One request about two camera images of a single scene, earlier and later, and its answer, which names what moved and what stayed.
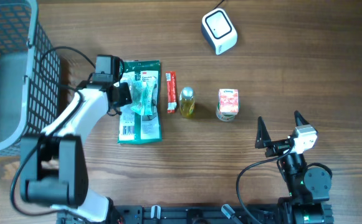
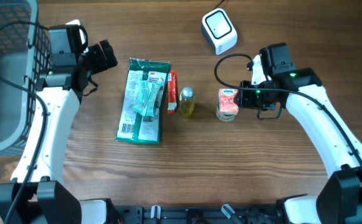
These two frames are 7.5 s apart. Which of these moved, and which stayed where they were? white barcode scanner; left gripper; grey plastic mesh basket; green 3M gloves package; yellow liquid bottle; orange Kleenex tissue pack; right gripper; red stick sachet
Moved: left gripper; right gripper; green 3M gloves package
Stayed: orange Kleenex tissue pack; white barcode scanner; yellow liquid bottle; red stick sachet; grey plastic mesh basket
